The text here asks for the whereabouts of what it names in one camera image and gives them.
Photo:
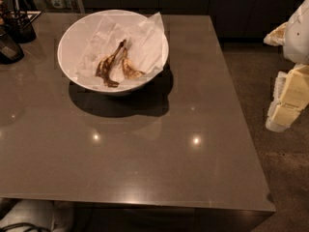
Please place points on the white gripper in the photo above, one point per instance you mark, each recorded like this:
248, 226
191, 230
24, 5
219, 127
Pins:
297, 38

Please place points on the white ceramic bowl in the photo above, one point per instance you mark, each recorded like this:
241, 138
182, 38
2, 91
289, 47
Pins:
72, 46

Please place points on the white paper napkin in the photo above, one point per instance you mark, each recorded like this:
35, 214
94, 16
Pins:
145, 41

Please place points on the white object under table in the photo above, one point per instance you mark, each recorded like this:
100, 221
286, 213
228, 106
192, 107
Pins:
18, 215

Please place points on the dark container at left edge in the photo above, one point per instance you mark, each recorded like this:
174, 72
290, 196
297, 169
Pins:
10, 51

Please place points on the black wire mesh basket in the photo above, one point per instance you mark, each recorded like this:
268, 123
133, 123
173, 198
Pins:
22, 30

